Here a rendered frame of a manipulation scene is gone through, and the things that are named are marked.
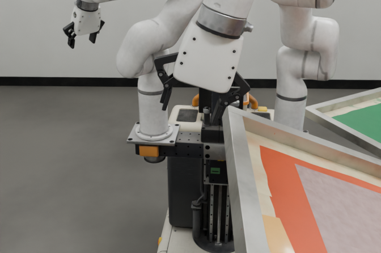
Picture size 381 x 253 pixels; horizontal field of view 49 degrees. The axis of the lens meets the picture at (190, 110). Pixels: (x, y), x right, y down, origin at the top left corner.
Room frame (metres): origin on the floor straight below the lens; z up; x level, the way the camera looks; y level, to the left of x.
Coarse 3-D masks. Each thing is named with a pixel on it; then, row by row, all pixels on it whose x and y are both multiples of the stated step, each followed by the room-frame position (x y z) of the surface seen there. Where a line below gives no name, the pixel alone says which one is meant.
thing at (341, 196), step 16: (272, 160) 0.81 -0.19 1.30; (288, 160) 0.84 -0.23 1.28; (272, 176) 0.74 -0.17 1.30; (288, 176) 0.76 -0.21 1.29; (304, 176) 0.79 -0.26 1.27; (320, 176) 0.81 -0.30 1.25; (336, 176) 0.84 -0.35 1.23; (352, 176) 0.87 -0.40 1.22; (272, 192) 0.68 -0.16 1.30; (288, 192) 0.70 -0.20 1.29; (304, 192) 0.72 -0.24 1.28; (320, 192) 0.74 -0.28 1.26; (336, 192) 0.76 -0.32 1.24; (352, 192) 0.79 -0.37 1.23; (368, 192) 0.81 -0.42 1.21; (320, 208) 0.68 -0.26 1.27; (336, 208) 0.70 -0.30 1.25; (352, 208) 0.72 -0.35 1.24; (368, 208) 0.74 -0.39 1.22; (368, 224) 0.68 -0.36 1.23
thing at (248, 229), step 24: (240, 120) 0.89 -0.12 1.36; (264, 120) 0.94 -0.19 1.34; (240, 144) 0.77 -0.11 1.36; (288, 144) 0.92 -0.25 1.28; (312, 144) 0.91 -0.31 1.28; (336, 144) 0.95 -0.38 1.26; (240, 168) 0.67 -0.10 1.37; (360, 168) 0.91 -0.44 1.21; (240, 192) 0.59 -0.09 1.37; (240, 216) 0.53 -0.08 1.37; (240, 240) 0.49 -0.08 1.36; (264, 240) 0.49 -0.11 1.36
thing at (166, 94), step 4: (160, 72) 0.66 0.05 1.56; (160, 76) 0.66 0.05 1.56; (164, 76) 0.66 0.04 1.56; (160, 80) 0.66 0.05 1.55; (164, 80) 0.66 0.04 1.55; (164, 88) 0.66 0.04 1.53; (168, 88) 0.66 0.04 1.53; (164, 92) 0.66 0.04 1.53; (168, 92) 0.65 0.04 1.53; (164, 96) 0.66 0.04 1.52; (168, 96) 0.65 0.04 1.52; (160, 100) 0.66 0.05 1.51; (164, 100) 0.65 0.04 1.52; (168, 100) 0.65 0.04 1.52; (164, 104) 0.65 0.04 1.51; (164, 108) 0.65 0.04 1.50
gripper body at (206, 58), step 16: (192, 32) 0.65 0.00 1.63; (208, 32) 0.64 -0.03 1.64; (192, 48) 0.64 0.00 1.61; (208, 48) 0.64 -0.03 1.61; (224, 48) 0.64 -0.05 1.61; (240, 48) 0.65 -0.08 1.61; (176, 64) 0.65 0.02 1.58; (192, 64) 0.64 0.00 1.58; (208, 64) 0.64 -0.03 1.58; (224, 64) 0.64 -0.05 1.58; (192, 80) 0.65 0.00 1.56; (208, 80) 0.64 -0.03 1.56; (224, 80) 0.64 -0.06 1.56
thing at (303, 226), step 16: (288, 208) 0.64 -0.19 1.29; (304, 208) 0.66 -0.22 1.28; (288, 224) 0.59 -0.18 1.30; (304, 224) 0.61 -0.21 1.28; (320, 224) 0.62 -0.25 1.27; (336, 224) 0.64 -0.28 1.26; (352, 224) 0.66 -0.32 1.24; (304, 240) 0.56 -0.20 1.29; (320, 240) 0.58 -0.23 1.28; (336, 240) 0.59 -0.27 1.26; (352, 240) 0.61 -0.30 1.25; (368, 240) 0.62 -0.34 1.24
